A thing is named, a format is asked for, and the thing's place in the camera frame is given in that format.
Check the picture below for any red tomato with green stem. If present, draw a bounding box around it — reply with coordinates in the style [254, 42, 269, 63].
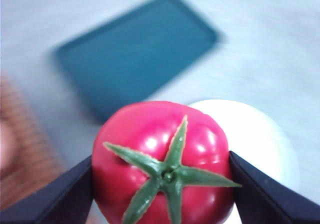
[91, 100, 243, 224]

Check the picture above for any pale grey round plate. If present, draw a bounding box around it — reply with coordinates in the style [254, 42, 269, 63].
[187, 98, 301, 224]

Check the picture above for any brown woven wicker basket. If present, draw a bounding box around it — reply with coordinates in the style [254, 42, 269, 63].
[0, 76, 66, 210]

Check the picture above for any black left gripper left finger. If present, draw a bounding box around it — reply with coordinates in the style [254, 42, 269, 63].
[0, 155, 94, 224]

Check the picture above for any black rectangular tray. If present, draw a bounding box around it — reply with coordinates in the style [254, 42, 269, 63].
[53, 0, 223, 124]

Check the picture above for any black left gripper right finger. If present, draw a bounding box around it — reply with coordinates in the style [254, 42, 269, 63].
[229, 150, 320, 224]

